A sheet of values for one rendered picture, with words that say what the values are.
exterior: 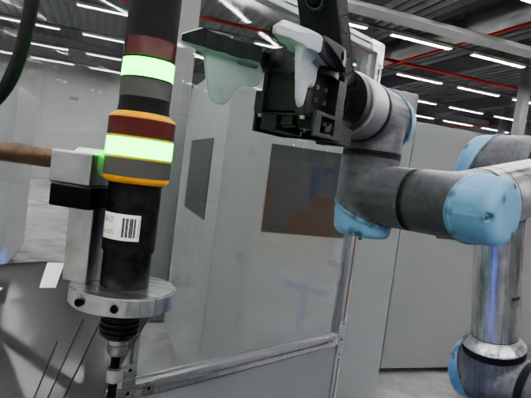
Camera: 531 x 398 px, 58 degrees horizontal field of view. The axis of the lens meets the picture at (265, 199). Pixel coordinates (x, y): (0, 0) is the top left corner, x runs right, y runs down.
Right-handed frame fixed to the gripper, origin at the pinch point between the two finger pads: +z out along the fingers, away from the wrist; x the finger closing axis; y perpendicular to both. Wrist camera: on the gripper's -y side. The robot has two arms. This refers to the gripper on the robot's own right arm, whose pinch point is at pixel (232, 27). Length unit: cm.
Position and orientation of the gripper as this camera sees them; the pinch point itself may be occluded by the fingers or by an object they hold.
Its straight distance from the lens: 40.5
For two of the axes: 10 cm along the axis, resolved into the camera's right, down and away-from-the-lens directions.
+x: -8.0, -1.4, 5.8
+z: -5.8, -0.3, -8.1
